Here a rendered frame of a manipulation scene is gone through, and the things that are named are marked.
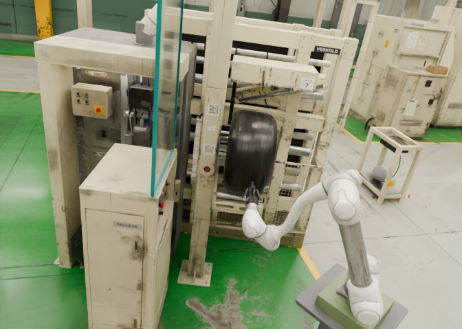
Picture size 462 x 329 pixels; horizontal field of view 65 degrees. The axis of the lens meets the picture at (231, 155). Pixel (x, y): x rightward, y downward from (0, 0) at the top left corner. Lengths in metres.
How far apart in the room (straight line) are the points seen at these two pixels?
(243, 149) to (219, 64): 0.55
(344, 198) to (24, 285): 2.52
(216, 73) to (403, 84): 4.92
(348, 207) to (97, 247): 1.32
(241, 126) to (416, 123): 5.37
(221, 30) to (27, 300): 2.36
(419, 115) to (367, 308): 5.64
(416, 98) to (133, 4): 7.83
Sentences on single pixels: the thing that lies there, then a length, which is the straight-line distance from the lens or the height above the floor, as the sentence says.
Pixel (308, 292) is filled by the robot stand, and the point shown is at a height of 0.65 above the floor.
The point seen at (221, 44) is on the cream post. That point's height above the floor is 1.92.
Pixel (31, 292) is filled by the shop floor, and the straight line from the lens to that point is 3.26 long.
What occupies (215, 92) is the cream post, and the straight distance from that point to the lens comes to 2.35.
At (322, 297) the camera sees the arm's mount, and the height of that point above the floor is 0.73.
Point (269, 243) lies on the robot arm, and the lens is 2.13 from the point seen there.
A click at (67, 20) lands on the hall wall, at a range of 11.52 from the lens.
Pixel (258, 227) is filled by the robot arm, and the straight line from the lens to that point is 2.03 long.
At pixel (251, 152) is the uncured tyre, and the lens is 2.29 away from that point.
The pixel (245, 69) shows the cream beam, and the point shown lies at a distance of 2.57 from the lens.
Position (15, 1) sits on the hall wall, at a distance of 11.69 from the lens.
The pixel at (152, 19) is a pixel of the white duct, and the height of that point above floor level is 1.98.
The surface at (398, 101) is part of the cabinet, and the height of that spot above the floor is 0.75.
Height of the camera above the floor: 2.31
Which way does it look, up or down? 26 degrees down
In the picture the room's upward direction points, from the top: 8 degrees clockwise
